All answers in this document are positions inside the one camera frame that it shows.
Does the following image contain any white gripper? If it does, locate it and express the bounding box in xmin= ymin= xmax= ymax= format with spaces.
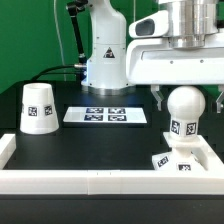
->
xmin=126 ymin=36 xmax=224 ymax=113

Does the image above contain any white lamp bulb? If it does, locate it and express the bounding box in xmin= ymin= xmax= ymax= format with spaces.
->
xmin=167 ymin=86 xmax=205 ymax=142

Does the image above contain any white lamp base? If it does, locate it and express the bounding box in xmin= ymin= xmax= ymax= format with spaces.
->
xmin=152 ymin=132 xmax=205 ymax=172

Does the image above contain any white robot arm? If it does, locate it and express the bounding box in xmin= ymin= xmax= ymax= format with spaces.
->
xmin=82 ymin=0 xmax=224 ymax=110

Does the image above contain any white lamp shade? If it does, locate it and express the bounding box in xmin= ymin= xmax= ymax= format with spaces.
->
xmin=20 ymin=83 xmax=59 ymax=135

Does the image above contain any white U-shaped border fence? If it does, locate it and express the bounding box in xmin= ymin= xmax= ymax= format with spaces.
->
xmin=0 ymin=134 xmax=224 ymax=195

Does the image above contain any white marker tag sheet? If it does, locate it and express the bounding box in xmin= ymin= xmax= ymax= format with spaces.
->
xmin=63 ymin=107 xmax=147 ymax=124

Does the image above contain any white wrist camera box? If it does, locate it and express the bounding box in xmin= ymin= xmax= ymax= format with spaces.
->
xmin=129 ymin=10 xmax=169 ymax=39

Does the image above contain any black cable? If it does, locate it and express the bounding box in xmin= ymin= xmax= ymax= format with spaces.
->
xmin=29 ymin=64 xmax=88 ymax=83

